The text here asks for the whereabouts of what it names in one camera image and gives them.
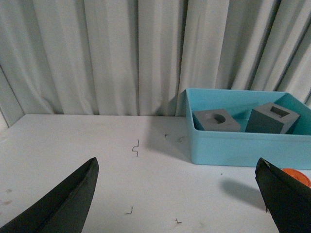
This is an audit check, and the blue plastic box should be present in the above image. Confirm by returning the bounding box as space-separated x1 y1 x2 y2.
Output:
185 88 311 170

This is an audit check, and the gray cube with round hole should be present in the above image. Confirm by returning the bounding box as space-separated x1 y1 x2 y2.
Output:
192 109 241 132

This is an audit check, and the gray cube with rectangular slot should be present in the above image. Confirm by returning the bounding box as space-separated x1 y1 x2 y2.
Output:
245 102 300 134

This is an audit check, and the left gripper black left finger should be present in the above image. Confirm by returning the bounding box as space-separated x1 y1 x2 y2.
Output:
0 157 99 233

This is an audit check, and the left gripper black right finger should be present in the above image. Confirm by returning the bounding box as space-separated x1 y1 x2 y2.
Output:
255 158 311 233

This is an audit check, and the orange cylinder part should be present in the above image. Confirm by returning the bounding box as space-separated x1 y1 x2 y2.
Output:
282 168 311 188

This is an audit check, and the white curtain backdrop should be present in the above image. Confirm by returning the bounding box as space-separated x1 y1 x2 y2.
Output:
0 0 311 130

